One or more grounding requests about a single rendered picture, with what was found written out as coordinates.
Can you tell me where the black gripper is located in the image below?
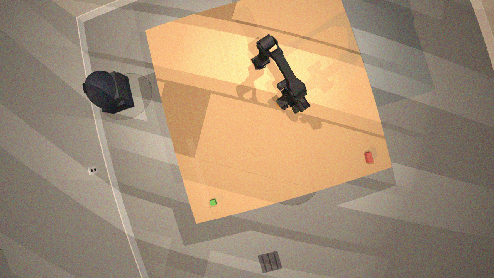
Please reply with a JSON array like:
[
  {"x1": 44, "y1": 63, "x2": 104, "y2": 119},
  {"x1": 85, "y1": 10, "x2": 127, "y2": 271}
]
[{"x1": 277, "y1": 79, "x2": 300, "y2": 114}]

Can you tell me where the red rectangular block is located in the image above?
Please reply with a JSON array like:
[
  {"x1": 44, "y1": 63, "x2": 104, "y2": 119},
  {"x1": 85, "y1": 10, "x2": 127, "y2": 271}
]
[{"x1": 364, "y1": 151, "x2": 374, "y2": 163}]

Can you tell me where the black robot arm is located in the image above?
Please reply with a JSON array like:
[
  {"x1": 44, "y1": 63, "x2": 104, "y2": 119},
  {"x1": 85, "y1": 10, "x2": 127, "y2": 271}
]
[{"x1": 251, "y1": 34, "x2": 310, "y2": 112}]

